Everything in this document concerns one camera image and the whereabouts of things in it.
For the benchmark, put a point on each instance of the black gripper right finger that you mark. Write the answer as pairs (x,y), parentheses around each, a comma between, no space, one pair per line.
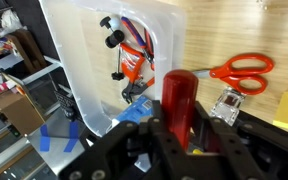
(233,161)

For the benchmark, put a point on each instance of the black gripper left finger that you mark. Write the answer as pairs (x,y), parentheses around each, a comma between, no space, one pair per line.
(146,151)

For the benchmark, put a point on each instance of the red handled screwdriver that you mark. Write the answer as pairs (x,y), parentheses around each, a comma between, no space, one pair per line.
(178,99)

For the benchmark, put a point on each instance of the clear plastic storage box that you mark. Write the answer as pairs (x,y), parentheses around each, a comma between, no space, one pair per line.
(105,45)

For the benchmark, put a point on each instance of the cardboard box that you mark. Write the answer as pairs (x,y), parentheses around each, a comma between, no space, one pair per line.
(20,112)

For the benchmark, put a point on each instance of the clear acrylic block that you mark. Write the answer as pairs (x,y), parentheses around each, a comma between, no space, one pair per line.
(227,105)

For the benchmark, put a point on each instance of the black perforated holder block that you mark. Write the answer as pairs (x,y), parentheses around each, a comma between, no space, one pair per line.
(267,144)

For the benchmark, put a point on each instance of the red black long pliers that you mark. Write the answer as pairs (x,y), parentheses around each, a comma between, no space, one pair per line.
(133,89)

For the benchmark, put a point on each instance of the red plastic packet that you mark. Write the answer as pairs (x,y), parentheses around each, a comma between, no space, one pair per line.
(131,62)

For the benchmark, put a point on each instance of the black bar clamp tool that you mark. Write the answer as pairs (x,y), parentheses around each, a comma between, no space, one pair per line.
(113,41)

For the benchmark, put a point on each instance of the red handled scissors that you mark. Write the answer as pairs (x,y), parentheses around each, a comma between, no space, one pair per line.
(232,76)

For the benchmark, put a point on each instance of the red handled pliers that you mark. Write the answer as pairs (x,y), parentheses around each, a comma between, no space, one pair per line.
(145,43)

